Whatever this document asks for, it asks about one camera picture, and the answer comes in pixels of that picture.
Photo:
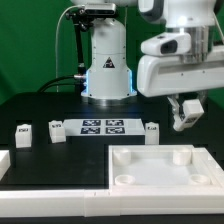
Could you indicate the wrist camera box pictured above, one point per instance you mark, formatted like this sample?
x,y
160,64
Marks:
x,y
167,44

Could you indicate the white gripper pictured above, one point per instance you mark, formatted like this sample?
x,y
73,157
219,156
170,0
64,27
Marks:
x,y
157,76

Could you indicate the black camera on mount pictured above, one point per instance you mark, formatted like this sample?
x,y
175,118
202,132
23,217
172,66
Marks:
x,y
100,9

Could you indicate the white U-shaped fence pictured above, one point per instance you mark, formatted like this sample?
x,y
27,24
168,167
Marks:
x,y
87,203

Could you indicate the white square table top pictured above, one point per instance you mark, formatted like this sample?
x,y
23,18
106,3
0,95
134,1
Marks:
x,y
164,170

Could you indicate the white marker base plate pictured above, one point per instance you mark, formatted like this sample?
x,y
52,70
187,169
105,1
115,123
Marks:
x,y
103,127

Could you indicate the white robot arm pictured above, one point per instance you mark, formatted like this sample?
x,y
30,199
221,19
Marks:
x,y
108,78

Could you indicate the black camera stand pole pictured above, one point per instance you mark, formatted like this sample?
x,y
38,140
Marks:
x,y
79,43

